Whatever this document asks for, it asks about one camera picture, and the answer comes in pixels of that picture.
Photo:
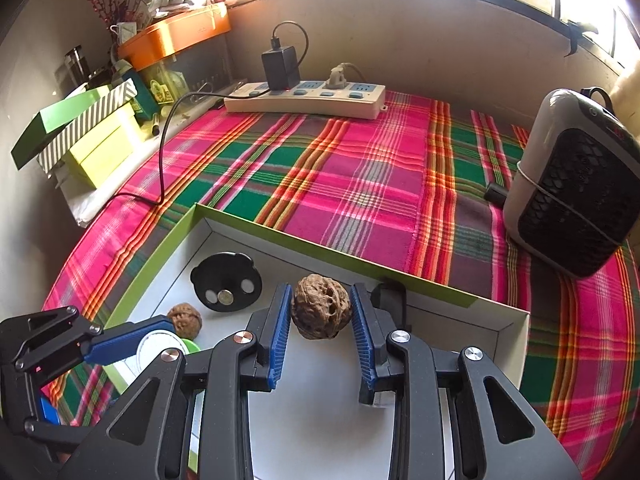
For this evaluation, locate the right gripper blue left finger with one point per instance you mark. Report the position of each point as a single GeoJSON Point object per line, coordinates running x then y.
{"type": "Point", "coordinates": [270, 328]}

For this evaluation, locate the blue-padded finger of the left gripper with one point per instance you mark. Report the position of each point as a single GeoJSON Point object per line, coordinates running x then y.
{"type": "Point", "coordinates": [120, 342]}

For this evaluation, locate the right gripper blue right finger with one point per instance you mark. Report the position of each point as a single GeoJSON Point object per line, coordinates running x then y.
{"type": "Point", "coordinates": [371, 326]}

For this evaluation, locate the green white spool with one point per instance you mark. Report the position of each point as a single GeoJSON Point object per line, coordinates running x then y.
{"type": "Point", "coordinates": [154, 343]}

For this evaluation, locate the brown walnut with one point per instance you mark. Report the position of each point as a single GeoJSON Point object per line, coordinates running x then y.
{"type": "Point", "coordinates": [186, 320]}
{"type": "Point", "coordinates": [320, 307]}

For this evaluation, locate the black round disc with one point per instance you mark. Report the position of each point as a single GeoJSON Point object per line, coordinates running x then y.
{"type": "Point", "coordinates": [227, 282]}

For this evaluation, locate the black bike light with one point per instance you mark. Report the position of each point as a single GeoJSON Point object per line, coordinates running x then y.
{"type": "Point", "coordinates": [391, 297]}

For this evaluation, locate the green white cardboard box tray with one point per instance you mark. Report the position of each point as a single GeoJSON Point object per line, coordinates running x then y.
{"type": "Point", "coordinates": [312, 426]}

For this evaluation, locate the plaid bed cover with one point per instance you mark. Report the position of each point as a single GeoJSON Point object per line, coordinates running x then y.
{"type": "Point", "coordinates": [405, 191]}

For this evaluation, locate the yellow green box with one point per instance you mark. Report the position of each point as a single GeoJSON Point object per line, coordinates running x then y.
{"type": "Point", "coordinates": [95, 156]}

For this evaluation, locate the green striped gift box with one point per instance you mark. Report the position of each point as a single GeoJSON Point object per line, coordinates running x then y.
{"type": "Point", "coordinates": [55, 129]}

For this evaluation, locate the beige power strip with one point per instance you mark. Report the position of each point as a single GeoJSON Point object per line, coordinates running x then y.
{"type": "Point", "coordinates": [356, 100]}

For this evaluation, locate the grey portable heater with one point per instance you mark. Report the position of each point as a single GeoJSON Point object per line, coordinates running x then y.
{"type": "Point", "coordinates": [574, 197]}

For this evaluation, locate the white plug on strip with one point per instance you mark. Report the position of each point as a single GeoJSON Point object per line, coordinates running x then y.
{"type": "Point", "coordinates": [337, 79]}

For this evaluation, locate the black charger adapter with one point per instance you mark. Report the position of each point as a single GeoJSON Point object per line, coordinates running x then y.
{"type": "Point", "coordinates": [281, 68]}

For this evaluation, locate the orange storage tray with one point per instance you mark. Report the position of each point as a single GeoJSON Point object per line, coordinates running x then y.
{"type": "Point", "coordinates": [172, 35]}

